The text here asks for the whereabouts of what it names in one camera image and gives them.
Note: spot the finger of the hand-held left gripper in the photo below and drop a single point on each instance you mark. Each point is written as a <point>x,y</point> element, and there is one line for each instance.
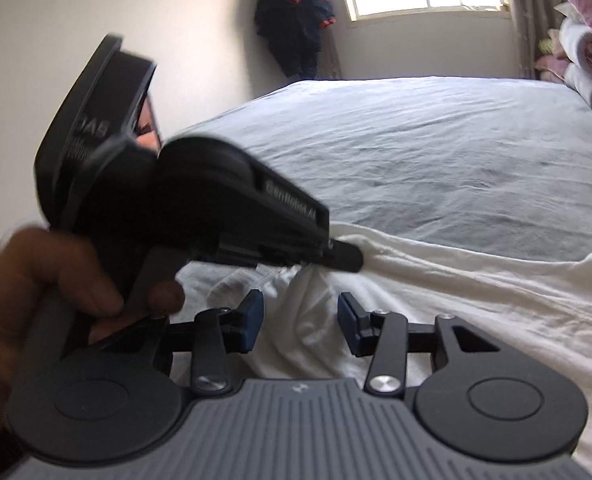
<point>346,257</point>

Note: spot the folded grey quilt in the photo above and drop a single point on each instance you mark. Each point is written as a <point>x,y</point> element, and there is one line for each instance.
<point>585,75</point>

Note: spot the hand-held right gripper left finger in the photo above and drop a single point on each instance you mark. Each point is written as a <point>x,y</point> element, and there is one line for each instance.
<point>253,320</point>

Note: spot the dark hanging clothes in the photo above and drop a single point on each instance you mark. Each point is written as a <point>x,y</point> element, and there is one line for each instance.
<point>291,20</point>

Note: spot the white cotton garment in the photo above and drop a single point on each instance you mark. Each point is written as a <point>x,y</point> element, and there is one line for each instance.
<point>475,320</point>

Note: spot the person's left hand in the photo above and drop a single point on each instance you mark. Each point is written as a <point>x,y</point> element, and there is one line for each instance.
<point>6,310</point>

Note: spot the patterned curtain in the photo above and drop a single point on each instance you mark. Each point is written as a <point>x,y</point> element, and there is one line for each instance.
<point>332,60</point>
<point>530,25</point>

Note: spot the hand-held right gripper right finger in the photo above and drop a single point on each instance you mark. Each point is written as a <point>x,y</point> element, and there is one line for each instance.
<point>348,322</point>

